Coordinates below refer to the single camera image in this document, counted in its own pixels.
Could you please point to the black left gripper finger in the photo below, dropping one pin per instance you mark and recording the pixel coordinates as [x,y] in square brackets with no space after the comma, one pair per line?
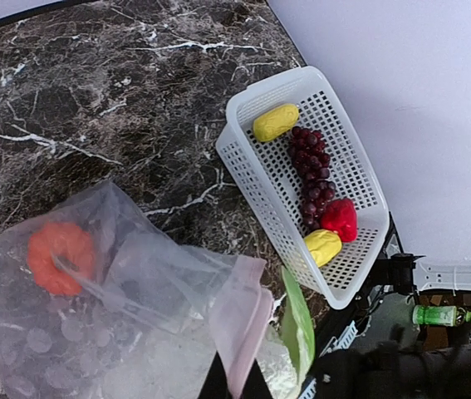
[216,386]

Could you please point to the white cauliflower toy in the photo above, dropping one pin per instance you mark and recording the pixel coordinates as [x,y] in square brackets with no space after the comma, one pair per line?
[288,349]

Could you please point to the clear zip top bag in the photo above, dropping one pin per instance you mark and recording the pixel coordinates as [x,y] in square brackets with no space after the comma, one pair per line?
[147,324]

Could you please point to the orange pumpkin toy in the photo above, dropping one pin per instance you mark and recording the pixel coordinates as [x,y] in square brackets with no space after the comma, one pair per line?
[66,242]

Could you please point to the red bell pepper toy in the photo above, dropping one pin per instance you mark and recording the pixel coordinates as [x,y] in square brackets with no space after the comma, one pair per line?
[340,217]

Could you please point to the white plastic basket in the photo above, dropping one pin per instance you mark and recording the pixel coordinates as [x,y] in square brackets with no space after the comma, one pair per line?
[270,184]

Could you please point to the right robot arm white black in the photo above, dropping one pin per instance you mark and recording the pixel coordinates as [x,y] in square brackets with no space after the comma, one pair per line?
[408,273]

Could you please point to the yellow vegetable toy front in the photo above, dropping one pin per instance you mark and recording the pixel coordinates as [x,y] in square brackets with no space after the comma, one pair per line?
[323,245]

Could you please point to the yellow vegetable toy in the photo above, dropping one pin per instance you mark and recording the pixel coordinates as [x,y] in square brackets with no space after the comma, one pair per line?
[275,122]
[323,245]

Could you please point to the green bottle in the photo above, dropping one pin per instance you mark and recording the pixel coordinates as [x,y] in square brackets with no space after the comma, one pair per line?
[444,316]

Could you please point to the dark red grape bunch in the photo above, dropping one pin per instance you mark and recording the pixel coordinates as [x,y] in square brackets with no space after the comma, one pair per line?
[307,151]

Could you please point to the yellow vegetable toy rear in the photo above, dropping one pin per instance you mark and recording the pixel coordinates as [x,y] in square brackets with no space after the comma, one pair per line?
[275,122]

